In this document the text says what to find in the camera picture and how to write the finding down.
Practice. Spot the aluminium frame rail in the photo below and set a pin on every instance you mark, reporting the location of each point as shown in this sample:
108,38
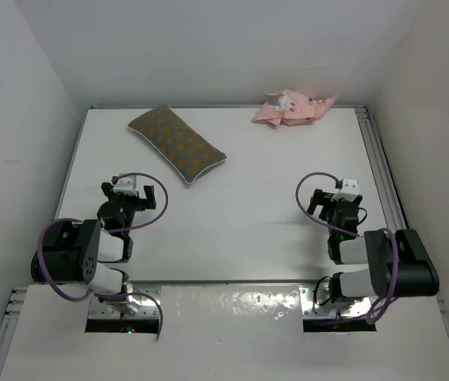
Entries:
9,321
387,191

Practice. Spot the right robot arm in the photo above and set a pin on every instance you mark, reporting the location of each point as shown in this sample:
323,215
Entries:
397,263

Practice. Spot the grey pillow with orange flowers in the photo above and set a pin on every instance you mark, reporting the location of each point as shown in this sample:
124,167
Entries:
187,151

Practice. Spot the aluminium frame rail right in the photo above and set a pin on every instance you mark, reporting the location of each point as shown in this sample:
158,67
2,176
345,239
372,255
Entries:
387,191

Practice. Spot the pink bunny print pillowcase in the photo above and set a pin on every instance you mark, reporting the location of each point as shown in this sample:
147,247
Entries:
291,108

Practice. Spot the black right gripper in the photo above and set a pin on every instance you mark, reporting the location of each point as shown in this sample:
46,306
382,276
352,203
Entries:
328,205

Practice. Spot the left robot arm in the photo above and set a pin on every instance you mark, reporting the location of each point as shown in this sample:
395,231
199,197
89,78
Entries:
82,252

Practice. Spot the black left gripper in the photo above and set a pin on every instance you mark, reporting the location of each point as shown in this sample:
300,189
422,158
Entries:
141,204

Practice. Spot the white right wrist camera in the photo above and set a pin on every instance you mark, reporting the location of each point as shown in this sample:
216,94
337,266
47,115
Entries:
346,189

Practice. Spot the white front cover panel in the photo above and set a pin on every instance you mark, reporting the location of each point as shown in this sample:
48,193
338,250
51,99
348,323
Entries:
225,333

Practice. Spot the aluminium frame rail left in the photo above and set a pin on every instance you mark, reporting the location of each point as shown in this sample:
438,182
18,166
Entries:
9,321

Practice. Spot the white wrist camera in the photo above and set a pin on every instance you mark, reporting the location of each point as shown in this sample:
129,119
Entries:
126,186
346,189

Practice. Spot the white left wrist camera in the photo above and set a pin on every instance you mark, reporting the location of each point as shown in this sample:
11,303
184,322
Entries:
126,186

